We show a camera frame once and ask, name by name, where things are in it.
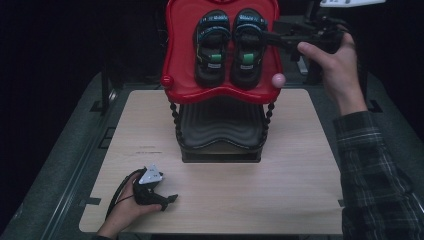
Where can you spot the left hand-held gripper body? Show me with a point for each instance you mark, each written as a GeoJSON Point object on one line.
{"type": "Point", "coordinates": [144, 195]}

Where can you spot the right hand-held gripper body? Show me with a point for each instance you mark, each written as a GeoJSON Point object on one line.
{"type": "Point", "coordinates": [328, 35]}

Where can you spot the red and black shoe rack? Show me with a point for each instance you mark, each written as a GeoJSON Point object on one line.
{"type": "Point", "coordinates": [186, 50]}

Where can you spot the person's left hand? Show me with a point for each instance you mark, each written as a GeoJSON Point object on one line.
{"type": "Point", "coordinates": [125, 213]}

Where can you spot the person's right hand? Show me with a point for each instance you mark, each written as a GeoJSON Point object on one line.
{"type": "Point", "coordinates": [340, 76]}

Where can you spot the dark metal post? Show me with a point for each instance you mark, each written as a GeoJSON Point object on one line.
{"type": "Point", "coordinates": [370, 103]}
{"type": "Point", "coordinates": [105, 90]}

